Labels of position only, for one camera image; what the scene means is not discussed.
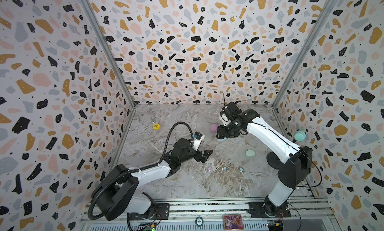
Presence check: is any round white badge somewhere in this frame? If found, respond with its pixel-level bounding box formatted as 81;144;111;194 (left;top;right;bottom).
195;217;204;227

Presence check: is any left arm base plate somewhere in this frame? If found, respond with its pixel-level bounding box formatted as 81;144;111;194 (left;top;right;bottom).
129;203;170;222

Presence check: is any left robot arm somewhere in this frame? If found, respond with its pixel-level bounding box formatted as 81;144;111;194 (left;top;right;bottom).
87;139;213;221

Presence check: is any pink square tag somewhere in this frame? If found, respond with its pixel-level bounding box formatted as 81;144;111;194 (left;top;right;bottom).
223;215;244;231

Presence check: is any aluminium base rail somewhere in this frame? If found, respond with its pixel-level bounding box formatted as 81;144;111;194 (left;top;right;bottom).
80;197;341;231

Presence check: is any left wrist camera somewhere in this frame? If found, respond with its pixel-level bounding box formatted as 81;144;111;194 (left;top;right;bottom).
193;132;205;151

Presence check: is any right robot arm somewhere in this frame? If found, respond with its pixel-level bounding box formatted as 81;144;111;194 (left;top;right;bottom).
217;102;312;208

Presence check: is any mint green charging case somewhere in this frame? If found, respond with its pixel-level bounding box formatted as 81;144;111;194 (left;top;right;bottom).
245;150;256;158

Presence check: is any pink charging case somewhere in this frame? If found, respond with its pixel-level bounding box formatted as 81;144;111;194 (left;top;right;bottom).
211;124;217;132

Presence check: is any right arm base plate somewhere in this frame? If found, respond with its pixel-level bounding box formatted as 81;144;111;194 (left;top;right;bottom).
248;202;292;218

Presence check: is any left black corrugated cable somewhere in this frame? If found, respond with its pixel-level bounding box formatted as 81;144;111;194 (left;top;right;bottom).
87;121;194;221

